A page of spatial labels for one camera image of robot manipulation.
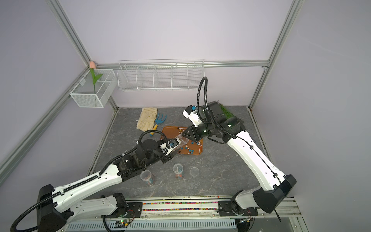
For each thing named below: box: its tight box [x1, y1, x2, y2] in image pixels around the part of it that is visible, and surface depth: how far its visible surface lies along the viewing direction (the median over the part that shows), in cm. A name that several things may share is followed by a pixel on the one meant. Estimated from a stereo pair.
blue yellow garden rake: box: [149, 113, 168, 137], surface depth 114 cm
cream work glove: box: [135, 107, 158, 132], surface depth 115 cm
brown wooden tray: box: [161, 126, 204, 156], surface depth 96 cm
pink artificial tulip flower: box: [88, 60, 103, 94], surface depth 92 cm
